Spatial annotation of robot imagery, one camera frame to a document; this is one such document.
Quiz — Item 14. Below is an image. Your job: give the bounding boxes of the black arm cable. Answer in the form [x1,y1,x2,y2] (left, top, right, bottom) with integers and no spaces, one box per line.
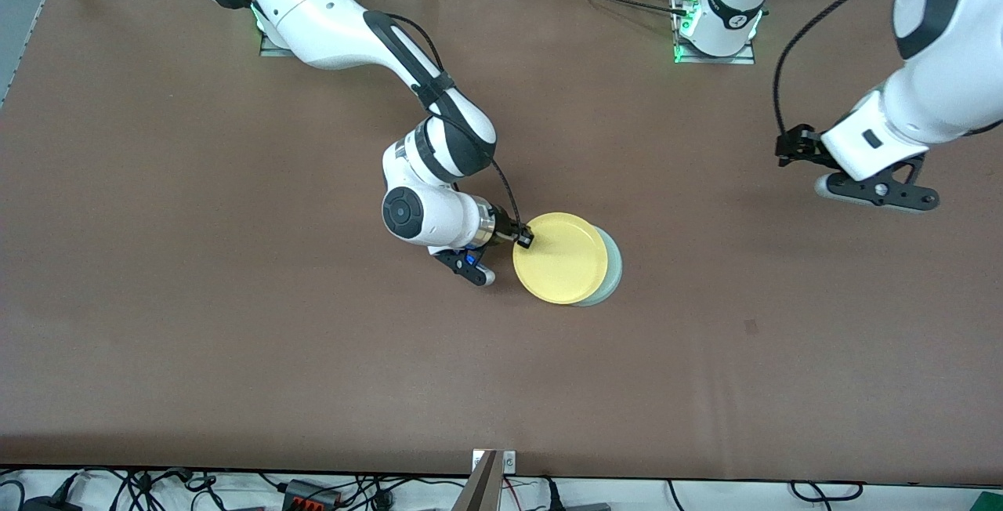
[364,11,524,234]
[773,0,954,140]

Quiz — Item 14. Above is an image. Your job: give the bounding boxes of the brown table cover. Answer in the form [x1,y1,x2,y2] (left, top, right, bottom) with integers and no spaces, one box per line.
[0,0,1003,488]

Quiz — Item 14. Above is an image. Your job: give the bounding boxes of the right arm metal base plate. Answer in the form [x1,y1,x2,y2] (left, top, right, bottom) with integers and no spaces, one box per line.
[259,21,303,58]

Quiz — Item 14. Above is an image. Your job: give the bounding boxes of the yellow plate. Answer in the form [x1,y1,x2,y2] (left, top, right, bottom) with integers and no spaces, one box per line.
[512,212,609,306]

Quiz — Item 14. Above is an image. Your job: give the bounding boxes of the aluminium camera mount bar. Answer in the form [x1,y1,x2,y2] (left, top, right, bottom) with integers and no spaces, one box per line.
[452,452,503,511]

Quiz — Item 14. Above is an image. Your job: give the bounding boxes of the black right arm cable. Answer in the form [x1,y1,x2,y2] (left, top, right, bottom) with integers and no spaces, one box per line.
[364,11,524,234]

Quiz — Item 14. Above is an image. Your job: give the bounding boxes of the black and red power strip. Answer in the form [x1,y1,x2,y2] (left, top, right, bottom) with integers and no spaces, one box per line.
[282,479,343,509]

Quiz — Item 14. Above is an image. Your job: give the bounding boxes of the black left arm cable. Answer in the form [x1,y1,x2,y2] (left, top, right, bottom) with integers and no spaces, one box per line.
[773,0,954,140]

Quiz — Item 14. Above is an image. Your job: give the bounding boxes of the pale green plate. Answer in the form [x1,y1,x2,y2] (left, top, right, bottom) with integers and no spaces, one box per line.
[570,224,625,309]

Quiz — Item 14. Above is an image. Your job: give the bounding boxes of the looped black cable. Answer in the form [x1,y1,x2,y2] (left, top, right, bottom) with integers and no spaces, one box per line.
[789,480,866,505]

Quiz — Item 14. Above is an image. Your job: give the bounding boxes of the tangled black cable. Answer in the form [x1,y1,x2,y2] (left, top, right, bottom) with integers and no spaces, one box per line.
[78,467,232,511]

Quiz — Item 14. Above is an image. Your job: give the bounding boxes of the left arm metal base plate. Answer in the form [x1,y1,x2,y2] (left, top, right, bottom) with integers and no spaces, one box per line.
[672,0,758,66]

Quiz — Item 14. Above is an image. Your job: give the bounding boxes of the small silver metal bracket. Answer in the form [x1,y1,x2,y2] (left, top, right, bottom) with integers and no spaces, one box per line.
[473,450,516,474]

